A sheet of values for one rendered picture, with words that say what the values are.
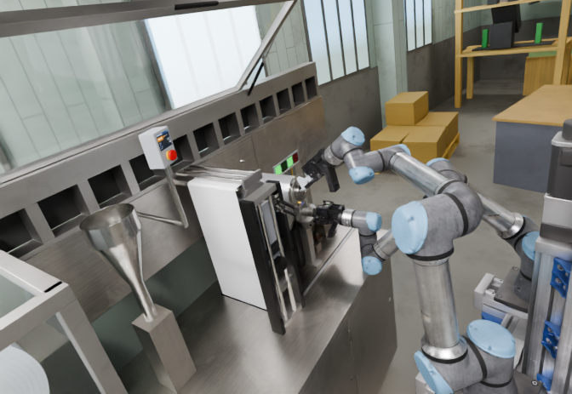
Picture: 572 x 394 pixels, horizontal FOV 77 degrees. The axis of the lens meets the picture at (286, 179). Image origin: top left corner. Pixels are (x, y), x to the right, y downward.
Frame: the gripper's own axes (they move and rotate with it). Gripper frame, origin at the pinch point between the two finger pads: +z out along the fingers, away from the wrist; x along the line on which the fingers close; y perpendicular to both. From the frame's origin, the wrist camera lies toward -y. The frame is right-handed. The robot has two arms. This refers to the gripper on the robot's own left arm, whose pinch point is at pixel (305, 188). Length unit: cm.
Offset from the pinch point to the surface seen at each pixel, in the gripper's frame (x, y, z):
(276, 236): 31.5, -5.4, -3.8
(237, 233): 34.1, 4.5, 8.7
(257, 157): -17.8, 27.9, 25.8
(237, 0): 17, 55, -46
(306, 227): 4.8, -12.6, 9.9
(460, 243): -159, -119, 56
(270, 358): 52, -35, 17
